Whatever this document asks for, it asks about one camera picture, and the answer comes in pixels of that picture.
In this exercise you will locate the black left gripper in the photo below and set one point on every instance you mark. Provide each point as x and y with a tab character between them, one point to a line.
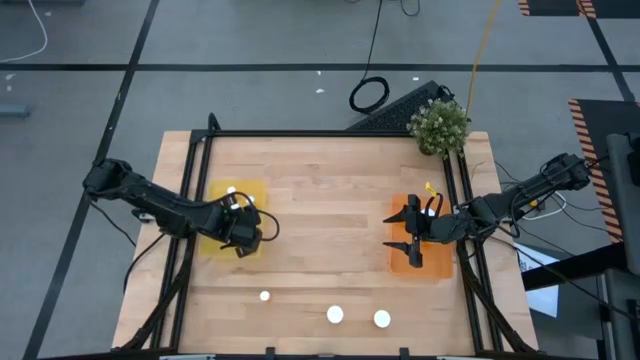
242	230

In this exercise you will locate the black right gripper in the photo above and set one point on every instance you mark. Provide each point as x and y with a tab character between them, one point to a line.
442	229

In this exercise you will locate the small white ball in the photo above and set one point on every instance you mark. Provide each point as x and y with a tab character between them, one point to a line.
264	295

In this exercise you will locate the large white ball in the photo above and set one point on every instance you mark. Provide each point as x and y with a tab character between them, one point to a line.
335	314
382	318

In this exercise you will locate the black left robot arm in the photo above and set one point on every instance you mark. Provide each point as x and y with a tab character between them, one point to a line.
150	200

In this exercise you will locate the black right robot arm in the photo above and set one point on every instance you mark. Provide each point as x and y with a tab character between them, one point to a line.
525	192

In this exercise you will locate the translucent orange plastic bin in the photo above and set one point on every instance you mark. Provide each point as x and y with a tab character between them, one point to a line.
435	260

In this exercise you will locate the translucent yellow plastic bin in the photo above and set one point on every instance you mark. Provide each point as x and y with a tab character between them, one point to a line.
252	186

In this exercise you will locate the yellow tag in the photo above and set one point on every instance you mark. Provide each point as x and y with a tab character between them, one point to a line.
430	188

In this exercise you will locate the green artificial potted plant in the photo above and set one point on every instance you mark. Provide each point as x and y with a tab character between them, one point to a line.
439	125

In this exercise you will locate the black perforated panel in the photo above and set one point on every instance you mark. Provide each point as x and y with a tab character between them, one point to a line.
395	112

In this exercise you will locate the white board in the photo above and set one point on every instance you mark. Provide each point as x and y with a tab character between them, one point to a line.
545	300

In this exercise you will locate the black bar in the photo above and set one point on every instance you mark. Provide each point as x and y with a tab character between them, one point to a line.
575	266

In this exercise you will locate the grey cart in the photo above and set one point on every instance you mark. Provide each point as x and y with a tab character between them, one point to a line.
622	210

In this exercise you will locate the large hazard-striped black mat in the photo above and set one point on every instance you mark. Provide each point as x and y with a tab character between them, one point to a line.
607	117

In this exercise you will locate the grey floor block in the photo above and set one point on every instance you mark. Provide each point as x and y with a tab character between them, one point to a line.
14	110

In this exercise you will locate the small hazard-striped black mat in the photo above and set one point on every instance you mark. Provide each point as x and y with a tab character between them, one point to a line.
550	6

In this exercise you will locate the black aluminium table frame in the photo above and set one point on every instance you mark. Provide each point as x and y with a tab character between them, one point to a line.
320	133

